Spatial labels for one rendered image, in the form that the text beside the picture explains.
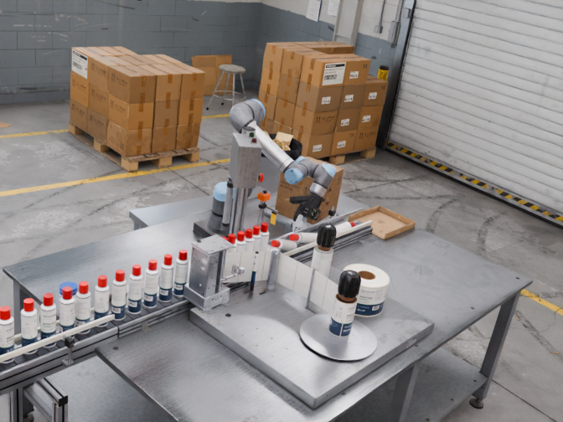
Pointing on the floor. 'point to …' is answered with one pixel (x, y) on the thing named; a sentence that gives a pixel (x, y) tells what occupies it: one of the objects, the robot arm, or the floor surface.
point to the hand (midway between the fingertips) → (293, 229)
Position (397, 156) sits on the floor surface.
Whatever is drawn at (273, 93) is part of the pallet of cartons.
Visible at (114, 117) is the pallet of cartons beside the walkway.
